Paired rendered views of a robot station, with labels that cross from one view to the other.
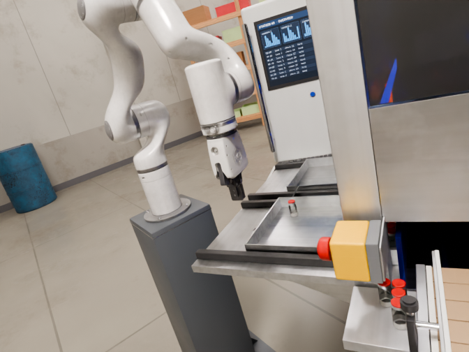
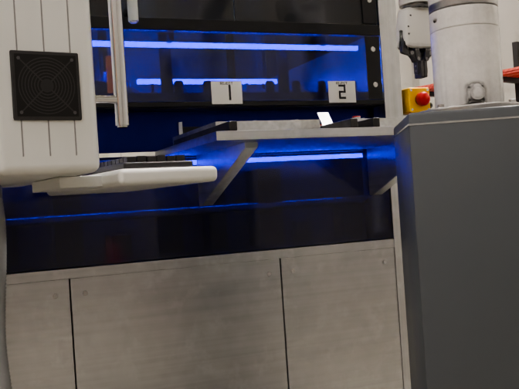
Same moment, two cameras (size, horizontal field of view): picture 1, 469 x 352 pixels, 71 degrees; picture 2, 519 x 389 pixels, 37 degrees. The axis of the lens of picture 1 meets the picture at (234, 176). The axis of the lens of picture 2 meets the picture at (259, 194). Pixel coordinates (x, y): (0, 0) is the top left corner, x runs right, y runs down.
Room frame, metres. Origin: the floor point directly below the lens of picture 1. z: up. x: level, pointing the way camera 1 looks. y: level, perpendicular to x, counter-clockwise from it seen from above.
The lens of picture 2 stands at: (2.56, 0.79, 0.73)
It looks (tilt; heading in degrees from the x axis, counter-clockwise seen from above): 1 degrees up; 216
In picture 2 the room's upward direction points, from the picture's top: 4 degrees counter-clockwise
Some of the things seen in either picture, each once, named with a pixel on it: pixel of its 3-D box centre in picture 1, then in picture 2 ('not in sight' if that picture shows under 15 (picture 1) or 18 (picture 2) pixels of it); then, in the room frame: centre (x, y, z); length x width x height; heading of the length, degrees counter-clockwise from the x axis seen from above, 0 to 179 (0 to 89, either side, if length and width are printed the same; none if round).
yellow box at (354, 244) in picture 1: (357, 249); (413, 101); (0.46, -0.16, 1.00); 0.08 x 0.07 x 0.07; 59
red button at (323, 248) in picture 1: (329, 248); (422, 99); (0.48, -0.12, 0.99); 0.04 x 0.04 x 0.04; 59
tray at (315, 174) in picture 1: (347, 172); (242, 136); (1.02, -0.37, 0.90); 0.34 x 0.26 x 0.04; 59
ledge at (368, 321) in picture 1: (393, 320); not in sight; (0.42, -0.19, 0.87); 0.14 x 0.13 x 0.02; 59
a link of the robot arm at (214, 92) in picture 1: (211, 91); not in sight; (0.77, 0.00, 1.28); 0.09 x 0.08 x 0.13; 122
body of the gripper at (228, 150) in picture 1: (226, 151); (417, 26); (0.77, 0.00, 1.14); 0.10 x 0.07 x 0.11; 149
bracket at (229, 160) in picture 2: not in sight; (225, 176); (1.13, -0.34, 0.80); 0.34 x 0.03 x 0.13; 59
